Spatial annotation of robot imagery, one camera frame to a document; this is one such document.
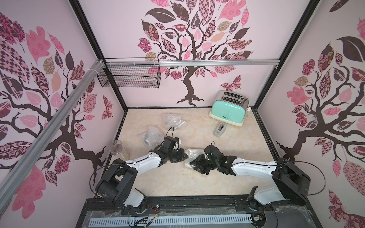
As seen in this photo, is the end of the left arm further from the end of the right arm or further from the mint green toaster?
the mint green toaster

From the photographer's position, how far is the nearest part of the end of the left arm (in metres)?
0.67

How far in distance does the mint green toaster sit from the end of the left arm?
44 centimetres

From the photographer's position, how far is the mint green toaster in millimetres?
998
